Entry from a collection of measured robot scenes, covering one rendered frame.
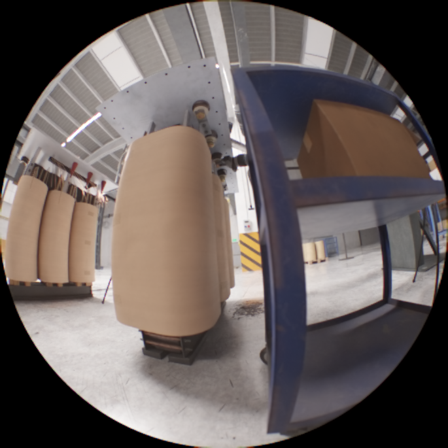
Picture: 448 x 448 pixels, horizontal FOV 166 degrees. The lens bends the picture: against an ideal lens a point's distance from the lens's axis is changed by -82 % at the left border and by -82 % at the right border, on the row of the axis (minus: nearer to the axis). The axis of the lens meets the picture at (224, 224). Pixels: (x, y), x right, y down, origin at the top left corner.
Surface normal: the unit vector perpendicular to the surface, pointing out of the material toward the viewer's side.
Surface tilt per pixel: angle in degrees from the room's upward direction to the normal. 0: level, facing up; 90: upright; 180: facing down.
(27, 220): 90
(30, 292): 90
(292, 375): 90
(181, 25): 180
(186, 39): 180
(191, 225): 90
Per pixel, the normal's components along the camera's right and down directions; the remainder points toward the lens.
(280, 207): -0.21, -0.22
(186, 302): 0.47, -0.25
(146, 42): -0.03, 0.97
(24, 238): 0.99, -0.11
